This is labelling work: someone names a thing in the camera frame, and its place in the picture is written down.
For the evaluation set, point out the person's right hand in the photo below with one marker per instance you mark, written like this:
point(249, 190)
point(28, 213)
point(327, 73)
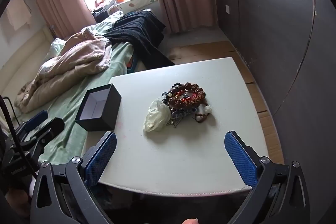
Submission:
point(190, 221)

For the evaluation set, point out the white hanging cloth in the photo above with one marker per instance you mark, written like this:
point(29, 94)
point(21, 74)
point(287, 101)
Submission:
point(18, 11)

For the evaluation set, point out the white wall socket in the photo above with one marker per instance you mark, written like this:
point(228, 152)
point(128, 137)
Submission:
point(228, 9)

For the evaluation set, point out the black knitted blanket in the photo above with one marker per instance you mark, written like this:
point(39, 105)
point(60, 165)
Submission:
point(136, 29)

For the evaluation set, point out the printed window seat cloth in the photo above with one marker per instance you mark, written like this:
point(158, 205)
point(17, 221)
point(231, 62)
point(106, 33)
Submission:
point(136, 3)

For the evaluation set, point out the white pouch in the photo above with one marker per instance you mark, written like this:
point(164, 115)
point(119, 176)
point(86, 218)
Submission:
point(156, 116)

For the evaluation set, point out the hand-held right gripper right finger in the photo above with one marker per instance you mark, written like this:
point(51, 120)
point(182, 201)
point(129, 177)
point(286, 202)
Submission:
point(240, 158)

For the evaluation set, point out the beige blanket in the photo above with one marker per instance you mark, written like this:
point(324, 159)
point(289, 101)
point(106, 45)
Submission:
point(65, 64)

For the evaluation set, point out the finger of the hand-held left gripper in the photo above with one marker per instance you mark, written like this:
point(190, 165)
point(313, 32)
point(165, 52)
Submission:
point(36, 119)
point(47, 132)

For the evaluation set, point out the green bed sheet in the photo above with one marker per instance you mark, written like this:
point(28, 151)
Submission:
point(73, 87)

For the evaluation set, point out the black jewelry box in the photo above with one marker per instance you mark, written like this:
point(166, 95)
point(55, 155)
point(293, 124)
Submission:
point(105, 119)

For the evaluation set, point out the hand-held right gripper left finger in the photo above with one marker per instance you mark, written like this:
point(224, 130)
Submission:
point(102, 158)

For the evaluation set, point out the flattened cardboard sheet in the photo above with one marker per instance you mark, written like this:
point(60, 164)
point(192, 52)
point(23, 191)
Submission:
point(199, 50)

